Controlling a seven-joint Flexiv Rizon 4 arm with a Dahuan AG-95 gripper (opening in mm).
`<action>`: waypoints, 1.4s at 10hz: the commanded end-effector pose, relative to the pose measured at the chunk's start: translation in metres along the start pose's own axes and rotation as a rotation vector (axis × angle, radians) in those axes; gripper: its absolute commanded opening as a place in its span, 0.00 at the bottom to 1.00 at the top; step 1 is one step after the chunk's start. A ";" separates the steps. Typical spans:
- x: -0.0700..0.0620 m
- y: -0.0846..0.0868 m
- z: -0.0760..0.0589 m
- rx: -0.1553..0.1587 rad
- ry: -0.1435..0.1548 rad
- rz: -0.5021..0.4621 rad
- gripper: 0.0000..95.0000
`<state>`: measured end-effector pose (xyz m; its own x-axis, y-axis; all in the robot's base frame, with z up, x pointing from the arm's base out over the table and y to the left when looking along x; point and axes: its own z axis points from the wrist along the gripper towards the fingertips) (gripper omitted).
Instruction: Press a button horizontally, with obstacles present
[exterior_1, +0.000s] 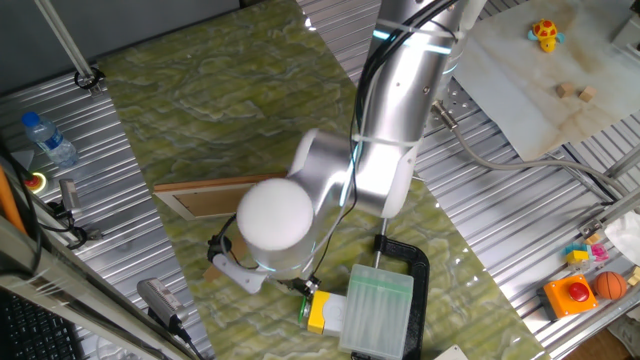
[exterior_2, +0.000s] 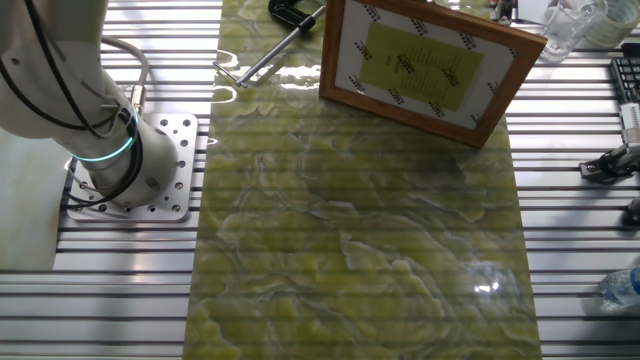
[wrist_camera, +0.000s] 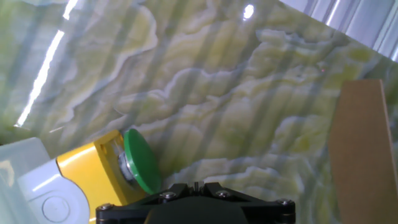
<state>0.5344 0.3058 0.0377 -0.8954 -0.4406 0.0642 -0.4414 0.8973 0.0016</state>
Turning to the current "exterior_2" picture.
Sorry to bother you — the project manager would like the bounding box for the black C-clamp with steel screw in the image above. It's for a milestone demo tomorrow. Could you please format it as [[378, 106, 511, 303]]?
[[212, 0, 329, 90]]

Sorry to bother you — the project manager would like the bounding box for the green marble pattern mat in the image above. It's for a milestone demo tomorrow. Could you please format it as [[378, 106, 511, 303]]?
[[182, 0, 544, 360]]

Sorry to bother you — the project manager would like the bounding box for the clear plastic cup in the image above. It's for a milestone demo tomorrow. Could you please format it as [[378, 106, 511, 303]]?
[[537, 0, 609, 64]]

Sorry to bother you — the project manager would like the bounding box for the clear water bottle blue cap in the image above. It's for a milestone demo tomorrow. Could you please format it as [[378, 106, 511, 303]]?
[[599, 264, 640, 307]]

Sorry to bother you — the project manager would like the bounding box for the black keyboard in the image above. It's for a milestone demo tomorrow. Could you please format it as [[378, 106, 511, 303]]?
[[608, 55, 640, 104]]

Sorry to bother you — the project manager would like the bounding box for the clear tape roll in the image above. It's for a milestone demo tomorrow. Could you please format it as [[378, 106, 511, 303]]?
[[584, 0, 640, 50]]

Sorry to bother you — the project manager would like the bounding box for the wooden picture frame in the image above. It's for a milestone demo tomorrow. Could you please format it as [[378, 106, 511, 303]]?
[[318, 0, 549, 150]]

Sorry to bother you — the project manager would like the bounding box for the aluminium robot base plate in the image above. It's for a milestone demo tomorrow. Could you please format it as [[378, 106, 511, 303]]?
[[64, 112, 200, 223]]

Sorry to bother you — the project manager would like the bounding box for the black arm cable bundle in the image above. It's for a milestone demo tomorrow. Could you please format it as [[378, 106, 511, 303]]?
[[0, 0, 145, 212]]

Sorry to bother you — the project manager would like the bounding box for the grey cable with metal connector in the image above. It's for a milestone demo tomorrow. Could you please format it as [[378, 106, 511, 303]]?
[[99, 35, 151, 116]]

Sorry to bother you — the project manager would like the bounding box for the grey camera on black mount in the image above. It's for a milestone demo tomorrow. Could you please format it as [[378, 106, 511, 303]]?
[[492, 0, 519, 24]]

